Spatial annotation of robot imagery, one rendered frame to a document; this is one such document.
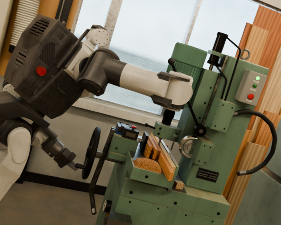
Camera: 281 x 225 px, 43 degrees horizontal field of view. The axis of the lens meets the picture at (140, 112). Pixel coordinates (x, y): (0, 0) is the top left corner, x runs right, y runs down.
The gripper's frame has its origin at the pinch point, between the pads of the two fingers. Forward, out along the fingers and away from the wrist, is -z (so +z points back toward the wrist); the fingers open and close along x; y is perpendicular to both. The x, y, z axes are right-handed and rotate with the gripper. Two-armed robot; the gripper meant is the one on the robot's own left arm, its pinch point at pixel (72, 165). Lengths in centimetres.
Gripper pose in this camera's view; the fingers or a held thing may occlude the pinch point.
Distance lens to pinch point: 187.5
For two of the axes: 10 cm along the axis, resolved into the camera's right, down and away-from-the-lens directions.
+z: -6.6, -7.1, -2.5
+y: 2.8, -5.4, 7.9
